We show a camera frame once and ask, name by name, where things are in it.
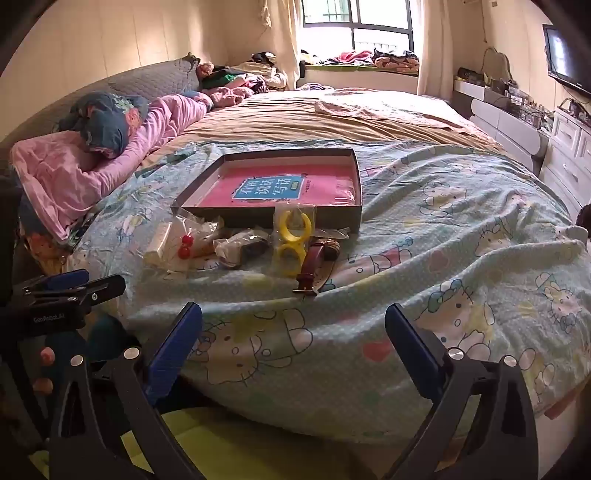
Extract yellow plastic rings packet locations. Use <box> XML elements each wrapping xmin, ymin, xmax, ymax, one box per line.
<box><xmin>272</xmin><ymin>203</ymin><xmax>317</xmax><ymax>278</ymax></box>

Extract blue floral pillow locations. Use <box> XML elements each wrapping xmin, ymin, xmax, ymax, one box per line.
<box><xmin>58</xmin><ymin>91</ymin><xmax>151</xmax><ymax>160</ymax></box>

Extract vanity mirror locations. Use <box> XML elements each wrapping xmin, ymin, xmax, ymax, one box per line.
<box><xmin>482</xmin><ymin>46</ymin><xmax>513</xmax><ymax>84</ymax></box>

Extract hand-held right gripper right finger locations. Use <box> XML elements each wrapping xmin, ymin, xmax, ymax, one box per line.
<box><xmin>385</xmin><ymin>303</ymin><xmax>540</xmax><ymax>480</ymax></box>

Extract silver watch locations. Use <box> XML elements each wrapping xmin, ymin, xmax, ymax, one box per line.
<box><xmin>213</xmin><ymin>228</ymin><xmax>273</xmax><ymax>269</ymax></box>

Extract person's left hand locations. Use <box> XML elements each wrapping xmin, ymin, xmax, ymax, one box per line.
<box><xmin>32</xmin><ymin>346</ymin><xmax>58</xmax><ymax>395</ymax></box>

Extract black television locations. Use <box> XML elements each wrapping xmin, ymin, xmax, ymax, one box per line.
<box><xmin>542</xmin><ymin>23</ymin><xmax>591</xmax><ymax>97</ymax></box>

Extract white comb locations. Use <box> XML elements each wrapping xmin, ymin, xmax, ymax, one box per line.
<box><xmin>143</xmin><ymin>220</ymin><xmax>174</xmax><ymax>266</ymax></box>

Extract person's yellow-green clothing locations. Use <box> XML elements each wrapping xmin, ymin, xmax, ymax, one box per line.
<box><xmin>28</xmin><ymin>406</ymin><xmax>416</xmax><ymax>480</ymax></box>

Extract cream curtain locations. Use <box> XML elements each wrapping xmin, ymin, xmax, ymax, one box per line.
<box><xmin>265</xmin><ymin>0</ymin><xmax>305</xmax><ymax>90</ymax></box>
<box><xmin>416</xmin><ymin>0</ymin><xmax>455</xmax><ymax>100</ymax></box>

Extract brown leather watch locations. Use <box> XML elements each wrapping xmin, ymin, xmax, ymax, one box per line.
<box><xmin>292</xmin><ymin>237</ymin><xmax>341</xmax><ymax>295</ymax></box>

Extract brown furry object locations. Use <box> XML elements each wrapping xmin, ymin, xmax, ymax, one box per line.
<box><xmin>575</xmin><ymin>203</ymin><xmax>591</xmax><ymax>243</ymax></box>

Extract pale floral cloth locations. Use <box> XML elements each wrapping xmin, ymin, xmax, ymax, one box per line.
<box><xmin>314</xmin><ymin>95</ymin><xmax>455</xmax><ymax>130</ymax></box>

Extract window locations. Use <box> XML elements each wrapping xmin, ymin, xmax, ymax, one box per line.
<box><xmin>300</xmin><ymin>0</ymin><xmax>414</xmax><ymax>56</ymax></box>

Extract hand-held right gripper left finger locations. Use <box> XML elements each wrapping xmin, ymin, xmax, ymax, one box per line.
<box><xmin>48</xmin><ymin>302</ymin><xmax>204</xmax><ymax>480</ymax></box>

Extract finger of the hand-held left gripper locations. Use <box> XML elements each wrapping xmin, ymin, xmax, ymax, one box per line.
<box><xmin>28</xmin><ymin>275</ymin><xmax>127</xmax><ymax>309</ymax></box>
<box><xmin>22</xmin><ymin>269</ymin><xmax>90</xmax><ymax>296</ymax></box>

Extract grey quilted headboard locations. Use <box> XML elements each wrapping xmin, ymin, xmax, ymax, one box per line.
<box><xmin>0</xmin><ymin>58</ymin><xmax>201</xmax><ymax>153</ymax></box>

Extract tan bedsheet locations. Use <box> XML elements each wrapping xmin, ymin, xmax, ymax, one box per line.
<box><xmin>139</xmin><ymin>90</ymin><xmax>504</xmax><ymax>171</ymax></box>

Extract cat print blanket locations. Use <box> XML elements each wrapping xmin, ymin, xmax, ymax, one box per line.
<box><xmin>65</xmin><ymin>138</ymin><xmax>591</xmax><ymax>444</ymax></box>

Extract pink quilt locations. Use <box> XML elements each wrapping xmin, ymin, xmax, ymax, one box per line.
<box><xmin>9</xmin><ymin>92</ymin><xmax>213</xmax><ymax>243</ymax></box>

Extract clothes on window seat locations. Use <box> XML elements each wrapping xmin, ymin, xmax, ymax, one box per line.
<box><xmin>300</xmin><ymin>46</ymin><xmax>421</xmax><ymax>72</ymax></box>

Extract pile of clothes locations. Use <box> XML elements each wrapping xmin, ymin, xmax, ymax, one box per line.
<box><xmin>196</xmin><ymin>51</ymin><xmax>296</xmax><ymax>109</ymax></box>

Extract white vanity table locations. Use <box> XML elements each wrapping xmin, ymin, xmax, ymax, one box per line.
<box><xmin>452</xmin><ymin>78</ymin><xmax>552</xmax><ymax>171</ymax></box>

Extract white dresser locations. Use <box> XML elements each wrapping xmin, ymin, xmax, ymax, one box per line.
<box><xmin>538</xmin><ymin>108</ymin><xmax>591</xmax><ymax>208</ymax></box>

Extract clear bag with paper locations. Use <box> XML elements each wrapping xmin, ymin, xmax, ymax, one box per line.
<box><xmin>178</xmin><ymin>210</ymin><xmax>227</xmax><ymax>259</ymax></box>

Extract brown-rimmed tray pink book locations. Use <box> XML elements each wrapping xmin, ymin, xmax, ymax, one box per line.
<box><xmin>171</xmin><ymin>148</ymin><xmax>363</xmax><ymax>234</ymax></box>

